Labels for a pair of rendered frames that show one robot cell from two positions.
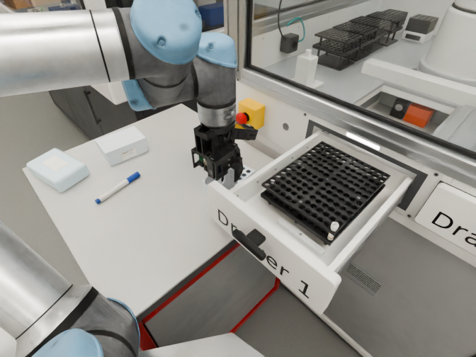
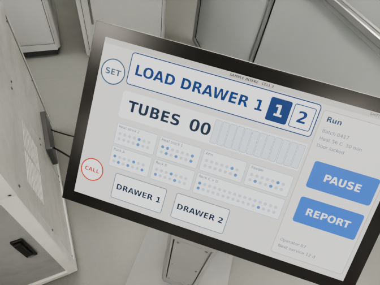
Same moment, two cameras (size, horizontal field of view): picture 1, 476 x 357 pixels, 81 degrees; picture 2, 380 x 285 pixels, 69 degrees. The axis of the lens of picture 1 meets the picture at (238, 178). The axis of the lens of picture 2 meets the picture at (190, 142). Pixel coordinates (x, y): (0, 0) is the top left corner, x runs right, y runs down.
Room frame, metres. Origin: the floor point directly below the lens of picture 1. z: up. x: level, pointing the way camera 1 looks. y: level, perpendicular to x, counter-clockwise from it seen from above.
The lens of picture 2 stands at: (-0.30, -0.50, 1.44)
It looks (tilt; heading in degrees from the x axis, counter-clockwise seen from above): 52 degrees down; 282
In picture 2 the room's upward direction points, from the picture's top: 11 degrees clockwise
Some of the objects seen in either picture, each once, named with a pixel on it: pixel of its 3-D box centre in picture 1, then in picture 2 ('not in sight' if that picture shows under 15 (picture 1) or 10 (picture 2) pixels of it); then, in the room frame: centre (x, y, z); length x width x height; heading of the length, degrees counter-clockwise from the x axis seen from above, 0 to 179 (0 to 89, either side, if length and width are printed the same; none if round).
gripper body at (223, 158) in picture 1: (217, 145); not in sight; (0.48, 0.05, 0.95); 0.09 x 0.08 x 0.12; 141
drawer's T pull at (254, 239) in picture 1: (253, 239); not in sight; (0.28, -0.03, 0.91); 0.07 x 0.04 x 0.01; 44
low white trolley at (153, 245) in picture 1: (180, 246); not in sight; (0.61, 0.22, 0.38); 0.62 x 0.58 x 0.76; 44
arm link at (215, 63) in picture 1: (212, 71); not in sight; (0.49, 0.04, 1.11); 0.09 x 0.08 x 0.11; 117
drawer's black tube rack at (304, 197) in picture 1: (324, 190); not in sight; (0.43, -0.19, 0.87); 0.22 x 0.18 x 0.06; 134
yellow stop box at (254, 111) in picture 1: (250, 114); not in sight; (0.74, -0.04, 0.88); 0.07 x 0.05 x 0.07; 44
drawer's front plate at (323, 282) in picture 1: (263, 241); not in sight; (0.30, -0.05, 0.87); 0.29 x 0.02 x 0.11; 44
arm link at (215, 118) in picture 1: (218, 110); not in sight; (0.49, 0.04, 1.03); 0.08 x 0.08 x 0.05
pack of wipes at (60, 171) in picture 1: (58, 168); not in sight; (0.60, 0.51, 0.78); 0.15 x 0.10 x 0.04; 58
